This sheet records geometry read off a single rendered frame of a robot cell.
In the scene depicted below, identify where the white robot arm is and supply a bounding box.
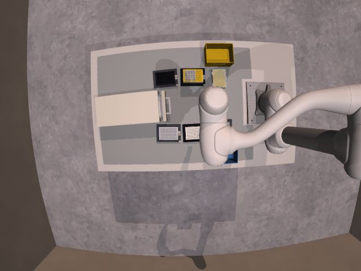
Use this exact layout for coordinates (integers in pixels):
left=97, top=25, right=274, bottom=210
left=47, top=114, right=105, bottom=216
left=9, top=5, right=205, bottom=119
left=199, top=84, right=361, bottom=180

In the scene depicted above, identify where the blue waste bin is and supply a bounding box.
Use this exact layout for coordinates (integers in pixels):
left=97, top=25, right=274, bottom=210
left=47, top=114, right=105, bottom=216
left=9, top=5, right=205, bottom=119
left=225, top=150, right=238, bottom=164

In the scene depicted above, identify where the yellow open-top bin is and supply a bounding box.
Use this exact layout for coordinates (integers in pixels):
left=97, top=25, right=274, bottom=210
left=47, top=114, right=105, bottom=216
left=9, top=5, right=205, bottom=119
left=204, top=43, right=234, bottom=67

